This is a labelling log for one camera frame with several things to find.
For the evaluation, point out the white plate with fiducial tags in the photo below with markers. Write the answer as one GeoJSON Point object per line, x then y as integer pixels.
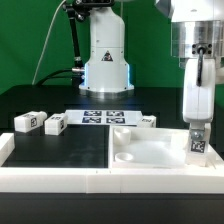
{"type": "Point", "coordinates": [103, 117]}

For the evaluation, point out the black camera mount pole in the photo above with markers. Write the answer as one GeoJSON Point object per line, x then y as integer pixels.
{"type": "Point", "coordinates": [78, 11]}

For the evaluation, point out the white U-shaped fence wall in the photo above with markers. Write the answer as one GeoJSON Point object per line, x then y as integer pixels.
{"type": "Point", "coordinates": [190, 179]}

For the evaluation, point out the white square tabletop part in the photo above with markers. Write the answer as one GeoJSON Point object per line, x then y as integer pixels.
{"type": "Point", "coordinates": [142, 148]}

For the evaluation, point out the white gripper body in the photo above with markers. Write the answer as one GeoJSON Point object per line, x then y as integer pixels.
{"type": "Point", "coordinates": [198, 101]}

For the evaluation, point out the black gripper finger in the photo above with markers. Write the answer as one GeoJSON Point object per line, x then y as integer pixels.
{"type": "Point", "coordinates": [197, 131]}

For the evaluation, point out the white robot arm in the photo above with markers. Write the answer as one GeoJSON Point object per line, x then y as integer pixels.
{"type": "Point", "coordinates": [197, 39]}

